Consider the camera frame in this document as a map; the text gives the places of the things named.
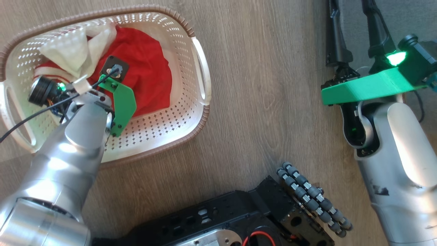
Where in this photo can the grey fabric sofa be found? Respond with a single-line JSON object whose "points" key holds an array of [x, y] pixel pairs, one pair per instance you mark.
{"points": [[409, 13]]}

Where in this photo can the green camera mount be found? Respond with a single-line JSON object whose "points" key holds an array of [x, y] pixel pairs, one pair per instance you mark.
{"points": [[124, 102], [368, 87]]}

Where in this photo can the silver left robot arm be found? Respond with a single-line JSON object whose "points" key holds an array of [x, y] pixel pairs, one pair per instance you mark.
{"points": [[68, 153]]}

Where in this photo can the red and white sports jersey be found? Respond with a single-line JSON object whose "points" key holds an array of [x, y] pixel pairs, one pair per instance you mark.
{"points": [[146, 68]]}

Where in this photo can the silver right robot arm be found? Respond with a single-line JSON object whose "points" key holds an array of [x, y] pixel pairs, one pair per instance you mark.
{"points": [[403, 164]]}

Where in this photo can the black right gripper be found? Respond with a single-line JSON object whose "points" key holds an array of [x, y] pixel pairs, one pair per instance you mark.
{"points": [[344, 75]]}

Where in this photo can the black square right camera plate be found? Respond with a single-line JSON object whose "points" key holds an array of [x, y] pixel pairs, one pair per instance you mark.
{"points": [[423, 63]]}

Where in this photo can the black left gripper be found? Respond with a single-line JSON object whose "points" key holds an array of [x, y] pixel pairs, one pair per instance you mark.
{"points": [[66, 97]]}

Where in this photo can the black round right lens unit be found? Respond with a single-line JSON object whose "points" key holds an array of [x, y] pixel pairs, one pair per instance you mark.
{"points": [[408, 41]]}

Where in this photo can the white plastic laundry basket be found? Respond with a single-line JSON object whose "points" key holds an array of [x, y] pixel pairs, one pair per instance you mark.
{"points": [[164, 123]]}

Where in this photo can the green right camera mount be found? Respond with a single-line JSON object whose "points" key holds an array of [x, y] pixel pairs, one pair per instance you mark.
{"points": [[368, 87]]}

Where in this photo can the black square left camera plate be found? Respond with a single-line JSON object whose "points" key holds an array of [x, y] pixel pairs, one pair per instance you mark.
{"points": [[114, 66]]}

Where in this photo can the black square camera plate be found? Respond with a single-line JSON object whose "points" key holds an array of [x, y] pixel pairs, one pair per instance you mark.
{"points": [[423, 63], [114, 66]]}

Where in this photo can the black round left lens unit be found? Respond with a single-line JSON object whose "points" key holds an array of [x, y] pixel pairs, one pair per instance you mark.
{"points": [[41, 90]]}

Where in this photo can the grey roller omni wheel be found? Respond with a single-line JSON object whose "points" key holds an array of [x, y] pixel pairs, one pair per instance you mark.
{"points": [[312, 196]]}

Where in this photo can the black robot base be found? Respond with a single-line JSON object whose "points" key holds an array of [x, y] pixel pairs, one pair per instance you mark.
{"points": [[222, 212]]}

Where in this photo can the black round lens unit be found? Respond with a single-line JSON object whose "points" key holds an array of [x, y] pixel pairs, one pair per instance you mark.
{"points": [[41, 90], [408, 41]]}

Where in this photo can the green left camera mount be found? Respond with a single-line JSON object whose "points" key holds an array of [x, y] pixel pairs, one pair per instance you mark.
{"points": [[124, 102]]}

